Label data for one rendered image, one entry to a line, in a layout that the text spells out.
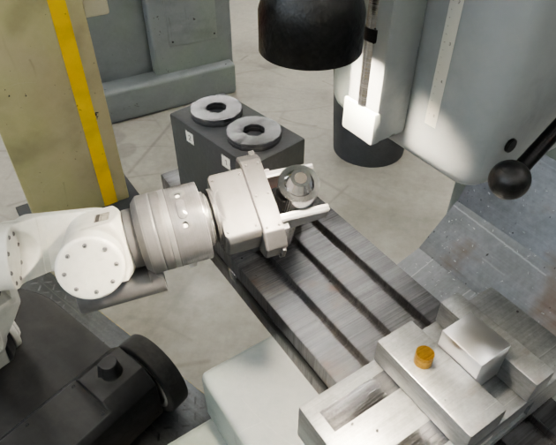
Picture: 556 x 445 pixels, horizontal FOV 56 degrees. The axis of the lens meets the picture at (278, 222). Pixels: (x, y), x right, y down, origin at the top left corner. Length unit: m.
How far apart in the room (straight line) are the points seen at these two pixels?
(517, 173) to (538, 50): 0.08
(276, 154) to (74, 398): 0.69
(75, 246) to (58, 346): 0.83
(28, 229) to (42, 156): 1.74
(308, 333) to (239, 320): 1.22
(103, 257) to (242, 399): 0.39
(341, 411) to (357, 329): 0.19
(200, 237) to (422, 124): 0.25
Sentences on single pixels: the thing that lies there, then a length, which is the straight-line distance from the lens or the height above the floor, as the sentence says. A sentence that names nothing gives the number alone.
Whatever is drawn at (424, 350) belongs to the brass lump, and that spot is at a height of 1.06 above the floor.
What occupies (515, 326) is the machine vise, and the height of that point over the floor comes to 1.01.
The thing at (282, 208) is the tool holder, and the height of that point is 1.20.
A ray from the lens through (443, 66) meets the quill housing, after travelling 0.43.
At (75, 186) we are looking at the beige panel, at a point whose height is 0.19.
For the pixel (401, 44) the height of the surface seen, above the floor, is 1.43.
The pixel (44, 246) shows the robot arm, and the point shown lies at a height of 1.18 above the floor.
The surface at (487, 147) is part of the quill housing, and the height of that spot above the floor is 1.36.
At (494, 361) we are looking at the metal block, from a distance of 0.68.
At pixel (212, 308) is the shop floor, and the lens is 2.07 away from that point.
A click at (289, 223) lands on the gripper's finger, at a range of 0.59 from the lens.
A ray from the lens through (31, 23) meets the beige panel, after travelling 2.15.
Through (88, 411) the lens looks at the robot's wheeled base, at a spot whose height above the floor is 0.59.
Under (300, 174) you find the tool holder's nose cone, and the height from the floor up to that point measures 1.25.
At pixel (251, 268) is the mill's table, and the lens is 0.90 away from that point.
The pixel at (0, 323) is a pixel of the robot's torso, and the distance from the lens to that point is 1.03.
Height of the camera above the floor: 1.59
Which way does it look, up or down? 41 degrees down
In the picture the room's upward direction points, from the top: straight up
